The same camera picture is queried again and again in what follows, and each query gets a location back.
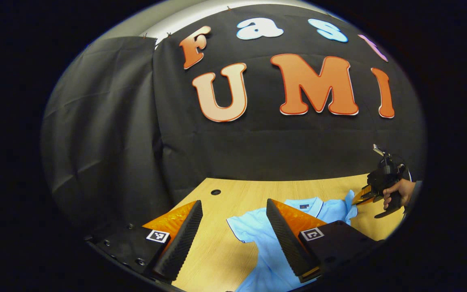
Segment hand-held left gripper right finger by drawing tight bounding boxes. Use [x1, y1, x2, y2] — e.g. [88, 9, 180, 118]
[266, 198, 385, 283]

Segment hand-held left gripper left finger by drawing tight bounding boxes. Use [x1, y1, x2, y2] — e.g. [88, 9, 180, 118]
[86, 200, 204, 284]

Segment light blue T-shirt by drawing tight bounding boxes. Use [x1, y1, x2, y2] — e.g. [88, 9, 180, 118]
[226, 190, 358, 292]

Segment black backdrop cloth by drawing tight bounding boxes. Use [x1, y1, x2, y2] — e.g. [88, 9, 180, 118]
[41, 4, 426, 240]

